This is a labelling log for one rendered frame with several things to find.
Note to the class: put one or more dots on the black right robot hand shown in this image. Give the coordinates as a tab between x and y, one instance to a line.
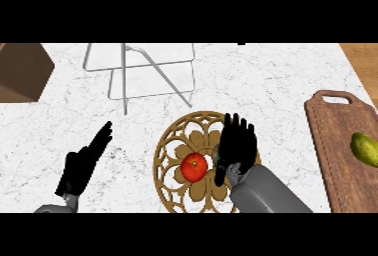
238	143

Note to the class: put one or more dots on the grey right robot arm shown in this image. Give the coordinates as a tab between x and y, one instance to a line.
264	190

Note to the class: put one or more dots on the brown wooden box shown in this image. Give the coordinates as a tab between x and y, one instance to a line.
23	71

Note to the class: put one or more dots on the gold round openwork placemat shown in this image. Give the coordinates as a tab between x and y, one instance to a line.
178	156

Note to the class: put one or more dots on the brown wooden cutting board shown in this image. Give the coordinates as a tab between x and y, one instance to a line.
345	156

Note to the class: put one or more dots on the green-yellow vegetable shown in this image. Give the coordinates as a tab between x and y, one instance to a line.
365	148

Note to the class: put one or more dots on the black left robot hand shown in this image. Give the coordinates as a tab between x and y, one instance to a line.
83	164

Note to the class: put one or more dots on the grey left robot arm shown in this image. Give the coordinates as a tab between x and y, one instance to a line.
61	205

